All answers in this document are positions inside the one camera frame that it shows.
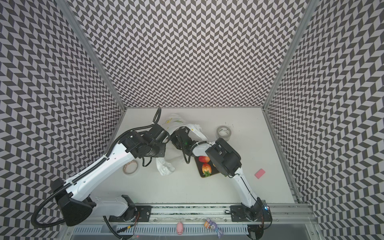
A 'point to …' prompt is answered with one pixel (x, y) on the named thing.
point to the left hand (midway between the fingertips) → (159, 153)
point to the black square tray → (199, 166)
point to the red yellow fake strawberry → (206, 169)
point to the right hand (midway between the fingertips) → (167, 141)
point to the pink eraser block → (259, 173)
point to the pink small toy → (179, 228)
